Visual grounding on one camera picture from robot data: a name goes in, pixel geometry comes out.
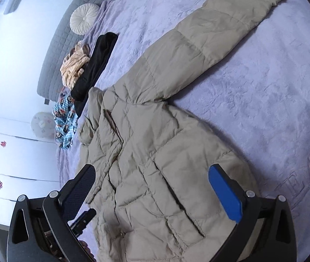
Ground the grey quilted headboard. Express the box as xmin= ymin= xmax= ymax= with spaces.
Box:
xmin=36 ymin=0 xmax=121 ymax=104

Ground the cream striped knit garment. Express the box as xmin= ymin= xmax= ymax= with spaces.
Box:
xmin=60 ymin=40 xmax=91 ymax=89

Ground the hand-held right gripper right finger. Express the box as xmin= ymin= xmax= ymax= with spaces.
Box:
xmin=209 ymin=164 xmax=297 ymax=262

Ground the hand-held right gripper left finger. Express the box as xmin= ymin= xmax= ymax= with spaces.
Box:
xmin=6 ymin=164 xmax=98 ymax=262

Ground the blue monkey-print garment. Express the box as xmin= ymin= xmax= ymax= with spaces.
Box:
xmin=52 ymin=87 xmax=78 ymax=150

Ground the person's left hand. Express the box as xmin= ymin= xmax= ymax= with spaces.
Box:
xmin=79 ymin=240 xmax=97 ymax=262

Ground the white chest of drawers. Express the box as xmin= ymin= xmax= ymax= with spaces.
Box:
xmin=0 ymin=115 xmax=63 ymax=224

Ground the lavender embossed blanket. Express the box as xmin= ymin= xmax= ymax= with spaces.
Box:
xmin=54 ymin=0 xmax=310 ymax=262

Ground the round cream cushion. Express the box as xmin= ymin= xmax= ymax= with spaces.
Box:
xmin=70 ymin=3 xmax=100 ymax=35

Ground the beige puffer jacket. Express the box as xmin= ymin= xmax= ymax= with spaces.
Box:
xmin=77 ymin=0 xmax=290 ymax=262

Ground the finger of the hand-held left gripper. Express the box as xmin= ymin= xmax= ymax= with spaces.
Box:
xmin=69 ymin=209 xmax=96 ymax=236

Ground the black garment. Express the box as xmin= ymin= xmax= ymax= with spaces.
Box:
xmin=70 ymin=32 xmax=119 ymax=116

